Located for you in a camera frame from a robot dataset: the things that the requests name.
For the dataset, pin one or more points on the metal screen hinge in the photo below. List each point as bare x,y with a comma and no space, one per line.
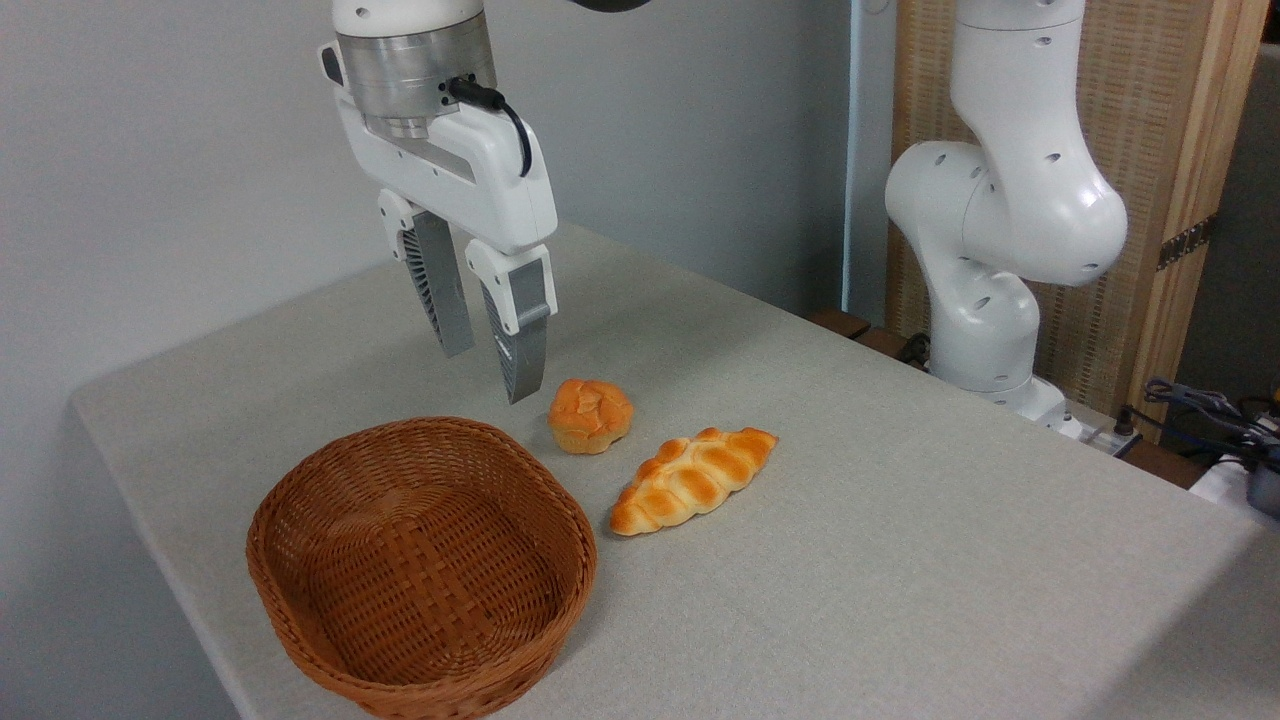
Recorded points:
1187,242

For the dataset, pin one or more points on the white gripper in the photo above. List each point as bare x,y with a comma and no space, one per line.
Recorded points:
470,170

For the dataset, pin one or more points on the white vertical pole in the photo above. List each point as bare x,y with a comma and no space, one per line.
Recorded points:
855,150

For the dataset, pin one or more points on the long braided bread roll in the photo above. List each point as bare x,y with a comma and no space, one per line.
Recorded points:
690,480

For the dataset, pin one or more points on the wooden woven screen panel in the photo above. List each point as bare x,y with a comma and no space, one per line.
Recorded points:
1160,110

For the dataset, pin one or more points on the round orange bread bun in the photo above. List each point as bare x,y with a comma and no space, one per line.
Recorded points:
590,415

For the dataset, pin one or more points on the brown wicker basket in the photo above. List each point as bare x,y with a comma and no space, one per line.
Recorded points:
420,580

